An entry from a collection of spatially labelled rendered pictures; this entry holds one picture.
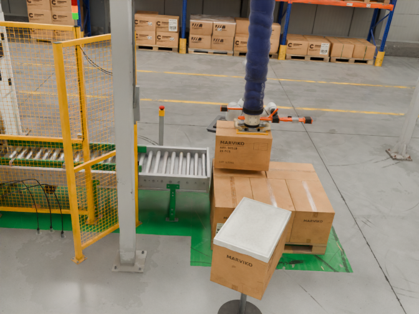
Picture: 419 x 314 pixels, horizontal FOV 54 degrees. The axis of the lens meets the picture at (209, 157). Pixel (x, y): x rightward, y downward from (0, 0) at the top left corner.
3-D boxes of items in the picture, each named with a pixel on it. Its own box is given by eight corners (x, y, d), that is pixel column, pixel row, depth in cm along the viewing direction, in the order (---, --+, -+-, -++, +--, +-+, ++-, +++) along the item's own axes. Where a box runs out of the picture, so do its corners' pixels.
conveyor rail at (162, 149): (12, 153, 496) (10, 139, 487) (14, 151, 501) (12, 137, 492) (205, 163, 508) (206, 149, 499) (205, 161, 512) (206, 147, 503)
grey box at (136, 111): (115, 119, 344) (114, 85, 330) (116, 117, 349) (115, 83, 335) (139, 121, 345) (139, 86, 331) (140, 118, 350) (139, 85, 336)
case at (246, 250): (238, 235, 357) (243, 196, 338) (284, 250, 343) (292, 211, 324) (209, 280, 308) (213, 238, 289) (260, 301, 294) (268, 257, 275)
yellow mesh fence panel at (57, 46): (77, 264, 398) (53, 45, 299) (70, 260, 403) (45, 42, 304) (142, 223, 461) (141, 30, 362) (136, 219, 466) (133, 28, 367)
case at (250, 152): (214, 167, 457) (216, 135, 438) (215, 151, 492) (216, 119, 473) (268, 171, 456) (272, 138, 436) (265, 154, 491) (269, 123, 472)
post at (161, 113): (157, 182, 539) (158, 110, 491) (158, 179, 544) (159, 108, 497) (163, 182, 539) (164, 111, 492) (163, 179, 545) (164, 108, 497)
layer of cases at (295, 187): (211, 238, 424) (214, 207, 405) (210, 186, 511) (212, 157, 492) (327, 243, 430) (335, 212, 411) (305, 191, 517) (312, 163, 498)
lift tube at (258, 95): (243, 114, 435) (251, 11, 385) (241, 107, 455) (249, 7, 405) (264, 115, 436) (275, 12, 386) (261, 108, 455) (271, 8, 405)
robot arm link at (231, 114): (222, 118, 527) (224, 102, 516) (232, 115, 538) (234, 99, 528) (231, 123, 517) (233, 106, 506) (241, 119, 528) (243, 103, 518)
